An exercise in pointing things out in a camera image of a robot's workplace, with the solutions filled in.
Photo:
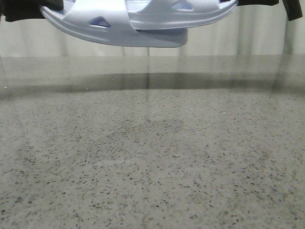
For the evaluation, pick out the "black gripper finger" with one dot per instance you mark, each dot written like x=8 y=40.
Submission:
x=257 y=2
x=16 y=10
x=293 y=9

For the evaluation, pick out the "light blue slipper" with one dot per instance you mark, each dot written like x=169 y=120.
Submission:
x=107 y=22
x=174 y=14

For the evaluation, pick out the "beige curtain backdrop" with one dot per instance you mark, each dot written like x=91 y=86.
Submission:
x=248 y=30

